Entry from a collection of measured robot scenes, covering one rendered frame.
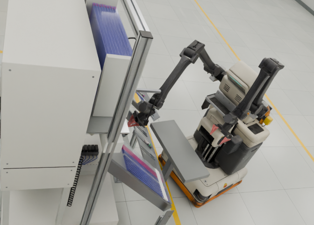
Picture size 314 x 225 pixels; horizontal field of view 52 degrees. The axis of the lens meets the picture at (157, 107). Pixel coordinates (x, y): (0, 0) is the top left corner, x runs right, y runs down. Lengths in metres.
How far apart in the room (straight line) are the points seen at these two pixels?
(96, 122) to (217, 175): 1.83
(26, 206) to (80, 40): 1.11
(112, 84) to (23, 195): 1.01
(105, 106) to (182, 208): 1.81
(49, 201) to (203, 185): 1.40
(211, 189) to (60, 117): 1.91
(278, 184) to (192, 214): 1.19
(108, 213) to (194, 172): 0.77
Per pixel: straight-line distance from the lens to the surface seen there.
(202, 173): 2.55
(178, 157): 2.56
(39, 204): 2.07
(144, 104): 1.99
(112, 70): 1.31
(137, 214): 2.88
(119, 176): 1.68
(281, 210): 3.65
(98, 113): 1.46
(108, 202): 2.13
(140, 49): 1.10
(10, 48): 1.20
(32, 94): 1.22
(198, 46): 2.12
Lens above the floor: 2.39
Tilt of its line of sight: 38 degrees down
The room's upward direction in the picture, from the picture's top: 23 degrees clockwise
